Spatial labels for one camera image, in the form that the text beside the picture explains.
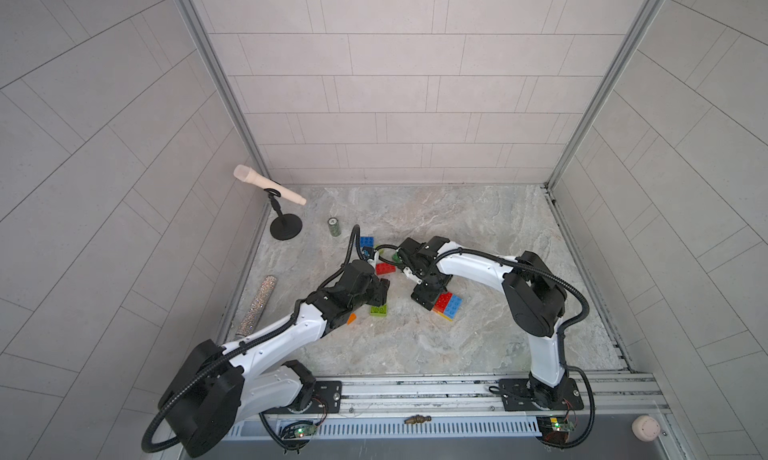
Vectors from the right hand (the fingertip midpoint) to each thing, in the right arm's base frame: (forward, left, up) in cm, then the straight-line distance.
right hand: (431, 295), depth 90 cm
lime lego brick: (-5, +16, +2) cm, 17 cm away
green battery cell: (+23, +30, +7) cm, 39 cm away
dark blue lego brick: (+19, +19, +4) cm, 27 cm away
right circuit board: (-33, -26, -1) cm, 42 cm away
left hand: (+2, +13, +8) cm, 16 cm away
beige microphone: (+25, +50, +31) cm, 63 cm away
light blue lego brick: (-5, -6, +3) cm, 8 cm away
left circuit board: (-31, +32, +4) cm, 45 cm away
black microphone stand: (+26, +48, +5) cm, 55 cm away
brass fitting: (-31, +7, +2) cm, 32 cm away
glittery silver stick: (-3, +50, +6) cm, 50 cm away
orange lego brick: (-6, +23, +2) cm, 24 cm away
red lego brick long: (-4, -3, +4) cm, 6 cm away
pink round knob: (-35, -43, +2) cm, 56 cm away
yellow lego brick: (-7, -2, +2) cm, 8 cm away
